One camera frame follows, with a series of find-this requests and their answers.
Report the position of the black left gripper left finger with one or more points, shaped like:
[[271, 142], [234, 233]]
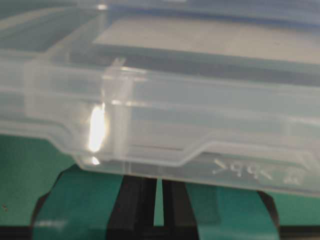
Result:
[[83, 205]]

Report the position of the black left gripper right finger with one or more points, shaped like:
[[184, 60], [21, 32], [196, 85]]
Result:
[[206, 212]]

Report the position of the clear plastic box lid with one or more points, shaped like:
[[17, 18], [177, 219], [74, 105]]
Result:
[[116, 119]]

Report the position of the clear plastic storage box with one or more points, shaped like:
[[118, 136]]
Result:
[[254, 40]]

